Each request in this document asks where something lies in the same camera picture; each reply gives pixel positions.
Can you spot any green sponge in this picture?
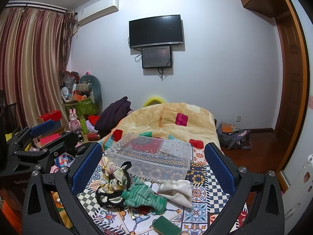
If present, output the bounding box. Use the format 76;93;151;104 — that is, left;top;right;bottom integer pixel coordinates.
152;216;181;235

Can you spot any white soft cloth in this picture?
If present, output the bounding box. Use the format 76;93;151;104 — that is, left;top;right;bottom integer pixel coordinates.
157;180;192;209

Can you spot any pink rabbit toy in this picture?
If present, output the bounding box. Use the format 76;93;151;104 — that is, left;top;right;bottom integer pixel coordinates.
69;108;81;132

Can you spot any red thermos bottle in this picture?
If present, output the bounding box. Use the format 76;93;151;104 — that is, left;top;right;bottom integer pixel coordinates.
87;133;101;141

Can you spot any grey plush toy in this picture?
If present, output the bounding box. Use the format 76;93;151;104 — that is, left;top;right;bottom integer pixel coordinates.
76;74;102;104

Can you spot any striped red curtain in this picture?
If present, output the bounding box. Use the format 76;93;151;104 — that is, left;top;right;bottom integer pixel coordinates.
1;7;76;128

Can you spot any red box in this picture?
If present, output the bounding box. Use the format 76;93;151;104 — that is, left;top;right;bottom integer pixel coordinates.
37;110;62;123

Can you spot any dark purple garment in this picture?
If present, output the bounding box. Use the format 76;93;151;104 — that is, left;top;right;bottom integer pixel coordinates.
94;97;133;137

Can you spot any grey backpack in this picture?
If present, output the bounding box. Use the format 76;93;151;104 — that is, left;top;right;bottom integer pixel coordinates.
217;123;252;150

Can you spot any white air conditioner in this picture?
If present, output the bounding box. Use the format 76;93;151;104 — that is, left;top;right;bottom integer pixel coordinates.
77;0;119;26

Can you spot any clear plastic storage bin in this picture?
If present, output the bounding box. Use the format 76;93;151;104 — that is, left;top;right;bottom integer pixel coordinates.
106;133;192;180

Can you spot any green storage box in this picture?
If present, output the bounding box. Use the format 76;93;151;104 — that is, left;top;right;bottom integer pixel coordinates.
64;98;99;117

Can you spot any green bottle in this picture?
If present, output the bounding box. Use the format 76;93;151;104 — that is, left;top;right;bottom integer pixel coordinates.
80;116;89;135

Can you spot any beige fleece blanket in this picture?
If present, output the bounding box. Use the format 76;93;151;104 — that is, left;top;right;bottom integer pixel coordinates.
98;102;220;150

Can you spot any large wall television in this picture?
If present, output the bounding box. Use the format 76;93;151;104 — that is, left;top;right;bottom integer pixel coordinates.
129;14;183;48

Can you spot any green knitted cloth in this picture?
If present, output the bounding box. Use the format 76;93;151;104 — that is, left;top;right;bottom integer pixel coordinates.
121;177;167;214

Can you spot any wooden door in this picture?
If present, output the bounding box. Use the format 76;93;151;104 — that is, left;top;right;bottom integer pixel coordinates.
277;14;303;145

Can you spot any black strap white bag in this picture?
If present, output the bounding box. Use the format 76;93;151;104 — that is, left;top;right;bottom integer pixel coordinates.
95;161;132;210

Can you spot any small wall monitor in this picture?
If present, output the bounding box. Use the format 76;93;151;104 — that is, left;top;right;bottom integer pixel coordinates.
142;46;172;69

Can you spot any red plush item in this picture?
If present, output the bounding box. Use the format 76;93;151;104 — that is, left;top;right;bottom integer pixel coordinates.
88;115;100;126

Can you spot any yellow chair back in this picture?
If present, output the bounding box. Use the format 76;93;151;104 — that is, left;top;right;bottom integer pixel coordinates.
143;96;165;107

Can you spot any patchwork patterned bedsheet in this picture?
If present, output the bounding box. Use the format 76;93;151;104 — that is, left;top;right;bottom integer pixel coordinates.
77;148;230;234

